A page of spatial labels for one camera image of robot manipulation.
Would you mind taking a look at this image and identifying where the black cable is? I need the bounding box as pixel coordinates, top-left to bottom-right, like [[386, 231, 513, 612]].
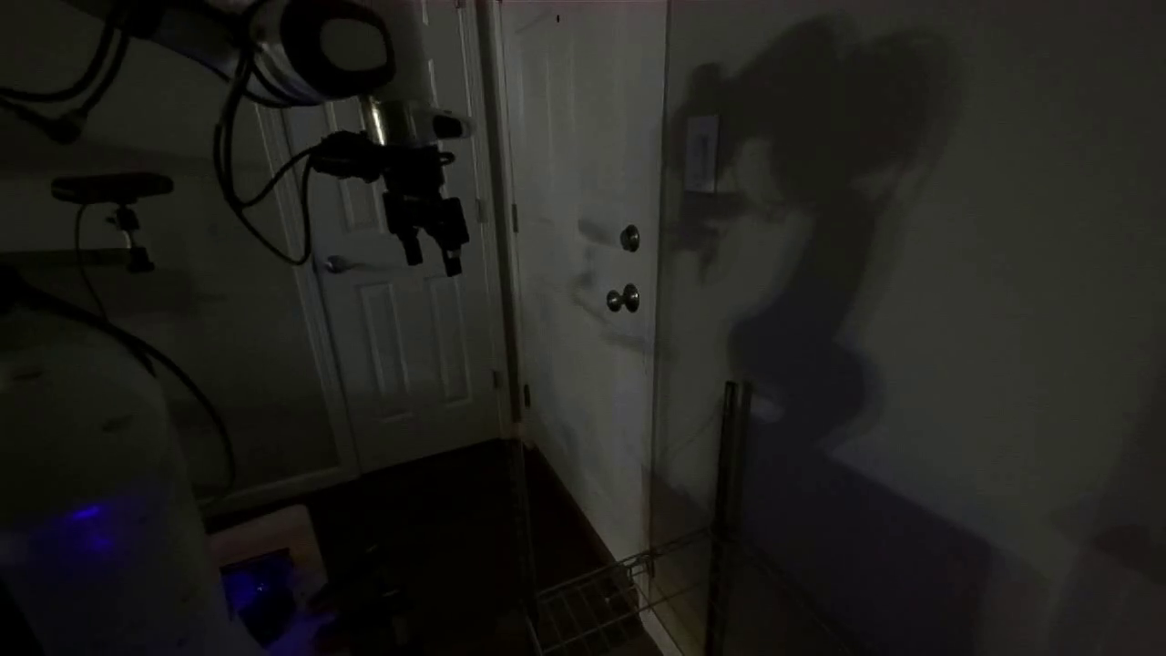
[[0, 273, 240, 500]]

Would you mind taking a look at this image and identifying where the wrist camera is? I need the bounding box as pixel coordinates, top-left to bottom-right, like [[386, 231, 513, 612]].
[[310, 130, 393, 181]]

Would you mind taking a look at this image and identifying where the light switch plate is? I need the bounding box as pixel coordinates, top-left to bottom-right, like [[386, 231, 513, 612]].
[[684, 115, 721, 195]]

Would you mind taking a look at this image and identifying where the white panel door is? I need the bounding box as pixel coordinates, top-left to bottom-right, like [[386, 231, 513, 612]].
[[257, 0, 513, 477]]

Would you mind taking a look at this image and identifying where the white flat door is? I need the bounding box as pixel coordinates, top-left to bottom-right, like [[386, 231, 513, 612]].
[[496, 0, 670, 568]]

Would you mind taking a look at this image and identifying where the metal wire rack shelf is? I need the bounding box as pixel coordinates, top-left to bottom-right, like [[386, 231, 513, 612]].
[[527, 380, 762, 656]]

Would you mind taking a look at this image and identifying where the camera on mount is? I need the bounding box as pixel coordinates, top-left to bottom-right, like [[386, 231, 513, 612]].
[[51, 172, 175, 274]]

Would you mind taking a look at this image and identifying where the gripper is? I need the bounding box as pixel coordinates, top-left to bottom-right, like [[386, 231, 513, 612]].
[[382, 144, 471, 278]]

